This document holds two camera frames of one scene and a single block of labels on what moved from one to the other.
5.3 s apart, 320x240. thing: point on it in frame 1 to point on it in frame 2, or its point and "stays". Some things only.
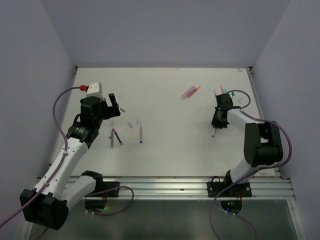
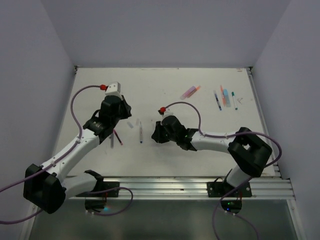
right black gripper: (215, 123) to (157, 135)
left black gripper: (111, 111) to (126, 107)
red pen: (120, 142) stays
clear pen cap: (130, 124) stays
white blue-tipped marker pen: (140, 133) stays
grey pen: (112, 138) stays
